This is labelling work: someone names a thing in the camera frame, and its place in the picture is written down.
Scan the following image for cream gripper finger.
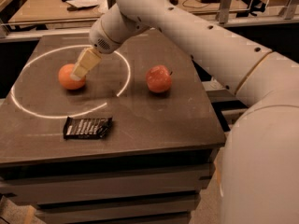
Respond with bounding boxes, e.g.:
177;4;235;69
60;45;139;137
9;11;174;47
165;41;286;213
70;48;101;80

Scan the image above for orange fruit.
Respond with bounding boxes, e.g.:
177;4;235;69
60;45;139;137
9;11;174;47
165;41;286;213
58;63;86;91

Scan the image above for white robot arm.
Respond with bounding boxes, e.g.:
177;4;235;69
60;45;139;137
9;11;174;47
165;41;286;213
71;0;299;224

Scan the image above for white paper sheets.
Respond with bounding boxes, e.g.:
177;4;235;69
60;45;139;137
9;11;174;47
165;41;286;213
66;0;100;8

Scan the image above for red apple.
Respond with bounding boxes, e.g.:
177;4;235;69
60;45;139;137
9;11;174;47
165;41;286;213
146;65;172;93

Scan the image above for dark drawer cabinet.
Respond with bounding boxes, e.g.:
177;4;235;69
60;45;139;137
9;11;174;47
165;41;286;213
0;148;219;224

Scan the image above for white circle tape ring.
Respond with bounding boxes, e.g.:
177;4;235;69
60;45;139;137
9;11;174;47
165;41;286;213
10;44;132;120

